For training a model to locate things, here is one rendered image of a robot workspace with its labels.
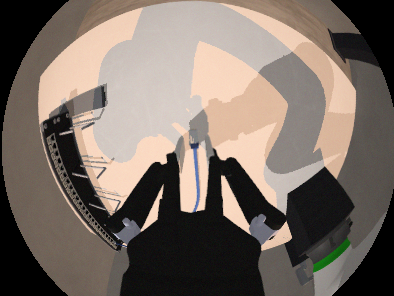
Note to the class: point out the patch cord plug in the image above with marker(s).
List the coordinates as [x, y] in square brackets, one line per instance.
[194, 139]

